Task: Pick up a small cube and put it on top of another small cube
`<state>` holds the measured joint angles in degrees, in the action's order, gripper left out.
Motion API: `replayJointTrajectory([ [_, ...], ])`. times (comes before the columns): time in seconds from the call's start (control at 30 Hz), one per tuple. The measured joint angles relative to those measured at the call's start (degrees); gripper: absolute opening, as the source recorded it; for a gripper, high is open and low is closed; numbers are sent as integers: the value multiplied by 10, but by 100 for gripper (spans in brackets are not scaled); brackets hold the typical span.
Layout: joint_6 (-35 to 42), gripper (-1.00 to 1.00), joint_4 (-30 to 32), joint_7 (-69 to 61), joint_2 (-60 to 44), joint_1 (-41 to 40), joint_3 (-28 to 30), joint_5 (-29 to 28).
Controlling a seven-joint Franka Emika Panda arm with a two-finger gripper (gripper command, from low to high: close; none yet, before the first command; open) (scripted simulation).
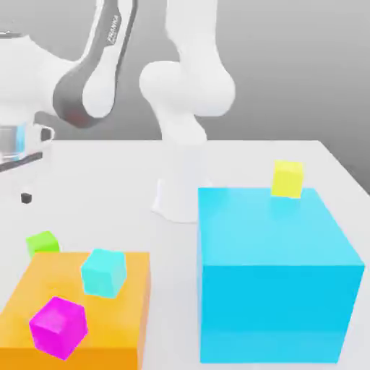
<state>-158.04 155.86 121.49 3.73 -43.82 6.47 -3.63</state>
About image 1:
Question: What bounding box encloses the large orange box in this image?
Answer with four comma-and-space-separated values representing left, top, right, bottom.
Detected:
0, 251, 152, 370

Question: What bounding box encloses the small green cube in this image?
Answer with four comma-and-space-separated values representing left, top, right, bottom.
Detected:
25, 230, 61, 259

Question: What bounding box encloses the small magenta cube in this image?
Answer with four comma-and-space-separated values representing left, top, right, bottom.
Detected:
28, 296, 89, 361

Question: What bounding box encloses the large blue box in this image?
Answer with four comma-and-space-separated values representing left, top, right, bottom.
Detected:
197, 186, 366, 365

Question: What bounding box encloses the small cyan cube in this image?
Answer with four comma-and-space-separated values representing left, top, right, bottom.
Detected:
80, 248, 129, 299

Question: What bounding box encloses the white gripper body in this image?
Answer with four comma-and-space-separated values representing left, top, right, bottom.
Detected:
0, 151, 45, 178

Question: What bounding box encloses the small yellow cube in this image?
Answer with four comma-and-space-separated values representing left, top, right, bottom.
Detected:
270, 160, 304, 199

